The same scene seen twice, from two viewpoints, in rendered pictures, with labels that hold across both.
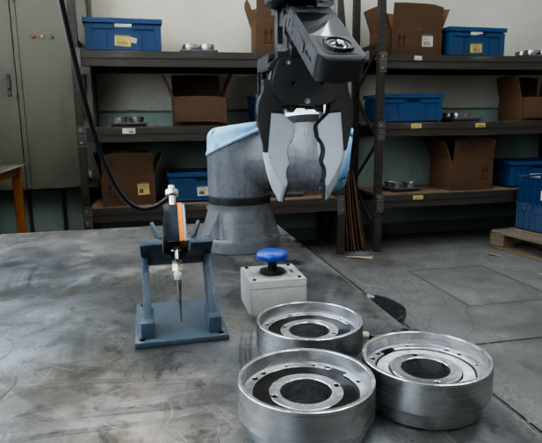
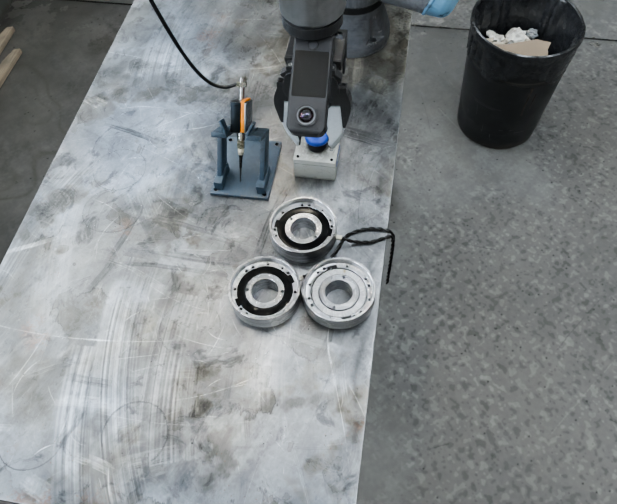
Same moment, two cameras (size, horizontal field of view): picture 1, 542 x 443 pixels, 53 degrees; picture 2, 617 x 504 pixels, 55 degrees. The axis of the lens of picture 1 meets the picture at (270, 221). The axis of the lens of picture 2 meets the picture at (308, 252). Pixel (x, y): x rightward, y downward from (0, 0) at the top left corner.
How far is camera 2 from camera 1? 0.61 m
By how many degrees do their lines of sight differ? 51
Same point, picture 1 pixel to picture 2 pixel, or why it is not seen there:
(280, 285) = (315, 164)
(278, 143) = not seen: hidden behind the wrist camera
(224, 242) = not seen: hidden behind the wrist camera
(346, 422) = (267, 322)
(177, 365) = (227, 221)
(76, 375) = (172, 214)
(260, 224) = (363, 32)
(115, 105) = not seen: outside the picture
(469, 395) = (339, 324)
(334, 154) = (335, 130)
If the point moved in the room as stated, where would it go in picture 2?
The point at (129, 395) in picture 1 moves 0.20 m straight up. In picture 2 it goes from (193, 243) to (163, 161)
